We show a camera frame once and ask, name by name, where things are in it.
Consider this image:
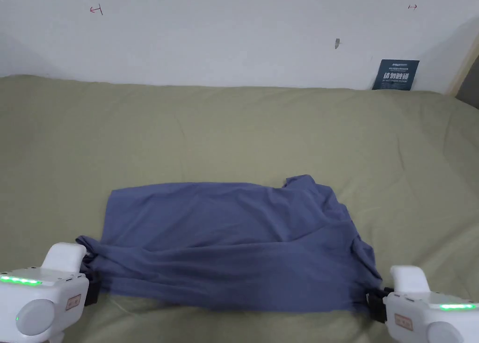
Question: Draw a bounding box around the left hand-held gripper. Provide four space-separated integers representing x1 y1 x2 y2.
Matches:
0 242 100 343

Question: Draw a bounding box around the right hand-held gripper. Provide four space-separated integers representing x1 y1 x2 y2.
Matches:
365 264 479 343

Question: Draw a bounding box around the dark blue shirt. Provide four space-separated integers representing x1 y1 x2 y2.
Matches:
74 174 384 314

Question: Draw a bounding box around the dark blue printed card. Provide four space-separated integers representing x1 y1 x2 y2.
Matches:
372 59 420 91

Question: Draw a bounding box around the bed with pale green sheet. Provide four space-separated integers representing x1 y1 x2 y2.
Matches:
0 74 479 343

